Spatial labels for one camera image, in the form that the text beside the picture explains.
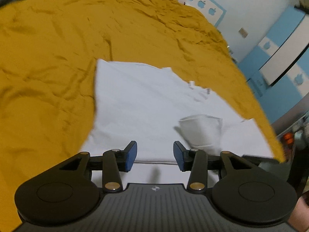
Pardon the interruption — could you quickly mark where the white printed t-shirt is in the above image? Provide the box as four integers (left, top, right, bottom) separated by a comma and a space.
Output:
80, 58, 275, 191

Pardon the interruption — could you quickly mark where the blue white wardrobe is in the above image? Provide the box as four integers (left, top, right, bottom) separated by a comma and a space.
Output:
238, 6, 308, 123

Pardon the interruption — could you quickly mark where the mustard yellow bed cover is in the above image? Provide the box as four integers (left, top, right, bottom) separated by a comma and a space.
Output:
1, 0, 284, 231

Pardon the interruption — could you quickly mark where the beige wall switch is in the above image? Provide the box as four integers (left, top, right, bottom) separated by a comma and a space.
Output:
238, 28, 248, 38

